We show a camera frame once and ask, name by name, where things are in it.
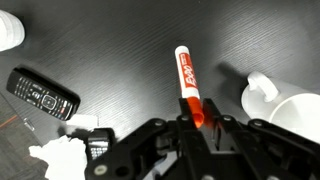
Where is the white ribbed vase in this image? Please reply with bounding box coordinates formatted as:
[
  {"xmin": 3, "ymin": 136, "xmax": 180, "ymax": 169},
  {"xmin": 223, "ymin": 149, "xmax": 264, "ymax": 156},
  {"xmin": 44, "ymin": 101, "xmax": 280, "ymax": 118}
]
[{"xmin": 0, "ymin": 9, "xmax": 26, "ymax": 53}]

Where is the crumpled white tissue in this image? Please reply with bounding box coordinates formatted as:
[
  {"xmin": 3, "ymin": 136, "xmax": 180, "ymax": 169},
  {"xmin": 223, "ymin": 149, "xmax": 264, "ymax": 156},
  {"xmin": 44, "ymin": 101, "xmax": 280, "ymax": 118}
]
[{"xmin": 28, "ymin": 134, "xmax": 89, "ymax": 180}]

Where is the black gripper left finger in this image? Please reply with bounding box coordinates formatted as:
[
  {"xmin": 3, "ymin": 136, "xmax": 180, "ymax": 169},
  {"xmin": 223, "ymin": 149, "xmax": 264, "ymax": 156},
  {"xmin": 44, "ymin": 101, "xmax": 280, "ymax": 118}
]
[{"xmin": 84, "ymin": 98, "xmax": 214, "ymax": 180}]

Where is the orange dry erase marker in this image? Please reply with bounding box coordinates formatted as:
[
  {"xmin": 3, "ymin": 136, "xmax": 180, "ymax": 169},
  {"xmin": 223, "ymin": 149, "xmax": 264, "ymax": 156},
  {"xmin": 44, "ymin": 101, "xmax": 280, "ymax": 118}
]
[{"xmin": 174, "ymin": 45, "xmax": 205, "ymax": 130}]

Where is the small white paper note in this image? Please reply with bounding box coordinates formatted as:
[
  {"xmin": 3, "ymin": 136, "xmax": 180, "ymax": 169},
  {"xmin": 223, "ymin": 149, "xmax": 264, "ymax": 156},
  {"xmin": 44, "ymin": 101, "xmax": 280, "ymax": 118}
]
[{"xmin": 64, "ymin": 113, "xmax": 100, "ymax": 131}]

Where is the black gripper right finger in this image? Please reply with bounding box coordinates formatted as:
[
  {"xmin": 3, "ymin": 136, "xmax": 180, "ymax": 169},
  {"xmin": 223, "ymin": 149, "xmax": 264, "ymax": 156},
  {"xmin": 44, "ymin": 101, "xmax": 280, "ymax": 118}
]
[{"xmin": 202, "ymin": 98, "xmax": 320, "ymax": 180}]

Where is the black tv remote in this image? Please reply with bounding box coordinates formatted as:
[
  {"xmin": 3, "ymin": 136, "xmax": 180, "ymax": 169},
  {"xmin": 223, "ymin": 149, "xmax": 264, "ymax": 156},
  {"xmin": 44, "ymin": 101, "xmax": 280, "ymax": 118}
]
[{"xmin": 5, "ymin": 67, "xmax": 82, "ymax": 122}]

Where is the white ceramic mug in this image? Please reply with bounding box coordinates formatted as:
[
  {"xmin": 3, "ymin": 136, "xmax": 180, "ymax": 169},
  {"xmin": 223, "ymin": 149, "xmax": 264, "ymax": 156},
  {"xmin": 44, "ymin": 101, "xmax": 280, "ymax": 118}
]
[{"xmin": 240, "ymin": 70, "xmax": 320, "ymax": 145}]

